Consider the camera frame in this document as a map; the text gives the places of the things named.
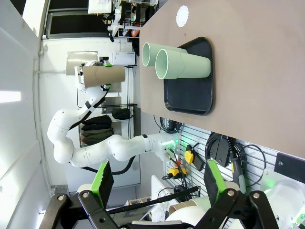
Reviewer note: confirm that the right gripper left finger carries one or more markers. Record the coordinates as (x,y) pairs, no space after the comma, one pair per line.
(100,190)

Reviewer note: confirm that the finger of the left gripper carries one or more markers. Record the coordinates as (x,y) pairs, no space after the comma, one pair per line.
(106,87)
(107,64)

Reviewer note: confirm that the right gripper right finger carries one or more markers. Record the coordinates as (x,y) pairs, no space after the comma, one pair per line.
(214,181)

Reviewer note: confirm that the brown tall cup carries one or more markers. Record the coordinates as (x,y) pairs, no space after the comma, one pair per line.
(104,76)

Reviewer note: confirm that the green tall cup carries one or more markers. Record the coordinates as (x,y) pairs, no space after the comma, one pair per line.
(149,55)
(186,66)

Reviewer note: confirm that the white scalloped paper coaster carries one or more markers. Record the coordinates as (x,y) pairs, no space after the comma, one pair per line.
(182,15)

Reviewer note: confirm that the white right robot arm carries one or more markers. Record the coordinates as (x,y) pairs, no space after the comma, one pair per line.
(186,217)

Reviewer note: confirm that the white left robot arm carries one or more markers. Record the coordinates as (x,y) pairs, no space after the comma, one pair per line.
(95,152)

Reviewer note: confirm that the white box device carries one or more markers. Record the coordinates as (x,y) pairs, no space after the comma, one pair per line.
(124,57)

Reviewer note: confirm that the black power adapter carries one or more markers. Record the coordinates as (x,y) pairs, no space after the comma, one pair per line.
(199,162)

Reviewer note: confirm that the black mounting block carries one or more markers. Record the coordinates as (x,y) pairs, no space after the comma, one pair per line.
(220,152)

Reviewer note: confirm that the black bag on rack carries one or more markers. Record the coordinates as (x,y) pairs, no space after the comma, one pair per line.
(121,113)

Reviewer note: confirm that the brown cardboard tube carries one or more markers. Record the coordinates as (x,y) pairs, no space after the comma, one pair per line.
(181,206)

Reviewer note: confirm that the dark folded jackets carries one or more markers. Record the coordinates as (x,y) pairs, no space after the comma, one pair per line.
(97,130)

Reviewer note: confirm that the black tripod rod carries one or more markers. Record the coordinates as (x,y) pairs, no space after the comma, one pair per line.
(155,200)

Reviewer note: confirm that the black plastic tray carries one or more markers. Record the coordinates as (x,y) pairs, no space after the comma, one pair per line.
(190,95)

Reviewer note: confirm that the metal wall panel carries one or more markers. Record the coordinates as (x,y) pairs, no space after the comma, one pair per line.
(78,59)

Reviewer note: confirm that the yellow red switch box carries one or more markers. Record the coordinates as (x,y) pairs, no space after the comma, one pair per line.
(176,172)

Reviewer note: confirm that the grey slatted wall panel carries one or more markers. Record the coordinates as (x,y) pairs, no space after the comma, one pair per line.
(190,136)

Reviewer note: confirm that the black table bracket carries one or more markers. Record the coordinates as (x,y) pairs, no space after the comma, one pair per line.
(290,165)

